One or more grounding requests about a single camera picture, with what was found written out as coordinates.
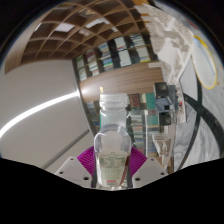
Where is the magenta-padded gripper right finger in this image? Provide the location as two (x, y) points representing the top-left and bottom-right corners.
(127, 146), (170, 189)

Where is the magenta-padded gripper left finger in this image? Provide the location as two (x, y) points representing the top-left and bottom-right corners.
(54, 146), (98, 189)

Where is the clear plastic drink bottle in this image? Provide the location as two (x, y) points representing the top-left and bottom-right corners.
(93, 92), (133, 190)

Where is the white ramp architectural model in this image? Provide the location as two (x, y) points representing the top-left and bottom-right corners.
(146, 131), (176, 174)

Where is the straight ceiling light strip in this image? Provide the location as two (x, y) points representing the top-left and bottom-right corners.
(0, 91), (81, 139)

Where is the dark cube architectural model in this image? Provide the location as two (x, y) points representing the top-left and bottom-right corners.
(153, 81), (184, 126)

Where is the tall wall bookshelf with books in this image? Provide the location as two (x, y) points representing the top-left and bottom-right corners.
(73, 31), (174, 161)

